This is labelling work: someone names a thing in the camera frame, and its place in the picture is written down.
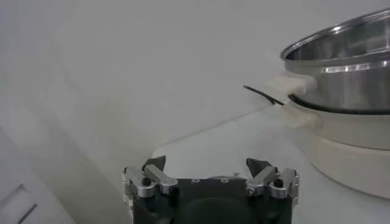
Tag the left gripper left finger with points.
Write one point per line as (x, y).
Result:
(158, 178)

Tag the steel electric steamer pot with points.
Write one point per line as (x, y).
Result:
(350, 85)

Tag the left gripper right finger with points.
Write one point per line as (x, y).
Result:
(262, 179)

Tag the white electric cooker base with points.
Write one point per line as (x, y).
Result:
(350, 152)

